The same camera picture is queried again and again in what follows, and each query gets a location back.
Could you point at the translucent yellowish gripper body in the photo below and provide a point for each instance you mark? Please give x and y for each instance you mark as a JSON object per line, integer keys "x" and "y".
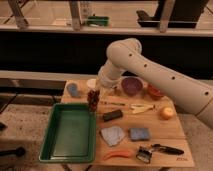
{"x": 101, "y": 89}

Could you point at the dark red grape bunch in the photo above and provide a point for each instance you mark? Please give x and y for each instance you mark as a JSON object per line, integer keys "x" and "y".
{"x": 93, "y": 99}

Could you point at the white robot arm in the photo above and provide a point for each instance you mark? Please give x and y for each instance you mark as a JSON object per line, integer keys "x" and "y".
{"x": 193, "y": 96}

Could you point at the small metal cup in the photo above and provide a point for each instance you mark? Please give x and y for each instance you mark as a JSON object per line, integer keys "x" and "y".
{"x": 114, "y": 90}

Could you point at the white plastic cup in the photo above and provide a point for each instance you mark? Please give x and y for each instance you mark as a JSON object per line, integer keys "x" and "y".
{"x": 92, "y": 84}

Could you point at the blue plastic cup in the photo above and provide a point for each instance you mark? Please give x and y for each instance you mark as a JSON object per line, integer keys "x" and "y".
{"x": 72, "y": 89}

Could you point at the thin brown stick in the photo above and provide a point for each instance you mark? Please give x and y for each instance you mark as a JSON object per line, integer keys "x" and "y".
{"x": 111, "y": 103}

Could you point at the black rectangular block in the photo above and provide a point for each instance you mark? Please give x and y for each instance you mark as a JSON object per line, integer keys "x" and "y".
{"x": 112, "y": 115}

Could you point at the purple bowl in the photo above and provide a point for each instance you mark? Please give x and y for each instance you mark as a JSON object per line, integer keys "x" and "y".
{"x": 131, "y": 86}

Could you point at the banana peel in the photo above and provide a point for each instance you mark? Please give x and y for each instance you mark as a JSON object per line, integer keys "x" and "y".
{"x": 136, "y": 108}

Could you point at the light blue cloth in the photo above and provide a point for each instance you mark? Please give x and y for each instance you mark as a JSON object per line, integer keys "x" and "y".
{"x": 112, "y": 135}

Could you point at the wooden table board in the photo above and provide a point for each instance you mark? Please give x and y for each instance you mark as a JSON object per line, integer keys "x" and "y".
{"x": 165, "y": 132}

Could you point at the red bowl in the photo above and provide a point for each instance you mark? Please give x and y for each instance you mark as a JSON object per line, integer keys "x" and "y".
{"x": 154, "y": 93}

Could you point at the blue sponge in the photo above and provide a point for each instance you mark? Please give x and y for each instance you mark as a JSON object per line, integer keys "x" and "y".
{"x": 137, "y": 134}

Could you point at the green plastic tray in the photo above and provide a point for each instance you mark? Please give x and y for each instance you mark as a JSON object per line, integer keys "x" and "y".
{"x": 70, "y": 136}

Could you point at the orange carrot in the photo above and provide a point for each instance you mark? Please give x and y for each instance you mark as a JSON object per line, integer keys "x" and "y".
{"x": 118, "y": 153}

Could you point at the green box on shelf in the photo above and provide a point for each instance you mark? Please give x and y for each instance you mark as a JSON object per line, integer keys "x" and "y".
{"x": 98, "y": 20}

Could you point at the black metal brush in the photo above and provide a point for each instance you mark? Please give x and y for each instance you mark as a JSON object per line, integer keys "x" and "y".
{"x": 144, "y": 154}

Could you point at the black handled peeler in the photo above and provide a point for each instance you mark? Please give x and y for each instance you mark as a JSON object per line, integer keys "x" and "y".
{"x": 167, "y": 149}

